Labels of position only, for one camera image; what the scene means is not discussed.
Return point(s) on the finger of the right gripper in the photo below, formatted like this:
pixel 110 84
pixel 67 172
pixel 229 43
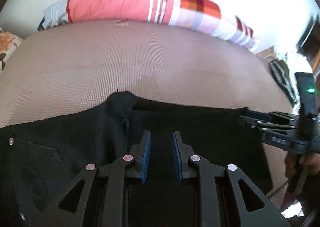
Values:
pixel 273 117
pixel 248 122

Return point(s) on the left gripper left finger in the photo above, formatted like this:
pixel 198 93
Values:
pixel 129 169

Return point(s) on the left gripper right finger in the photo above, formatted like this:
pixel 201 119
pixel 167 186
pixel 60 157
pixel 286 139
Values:
pixel 191 166

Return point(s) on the black denim pants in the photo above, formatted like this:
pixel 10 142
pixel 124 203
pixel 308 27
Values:
pixel 40 158

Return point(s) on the right hand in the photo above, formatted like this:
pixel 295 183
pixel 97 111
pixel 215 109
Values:
pixel 311 160

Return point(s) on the green white striped garment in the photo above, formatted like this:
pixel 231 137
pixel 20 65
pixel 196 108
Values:
pixel 280 73

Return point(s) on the beige houndstooth bed sheet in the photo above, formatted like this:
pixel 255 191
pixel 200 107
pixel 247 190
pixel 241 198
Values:
pixel 72 68

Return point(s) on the pink striped patchwork blanket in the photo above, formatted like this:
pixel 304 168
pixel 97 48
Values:
pixel 203 16

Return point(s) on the floral orange pillow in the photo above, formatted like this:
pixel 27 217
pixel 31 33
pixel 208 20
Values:
pixel 8 44

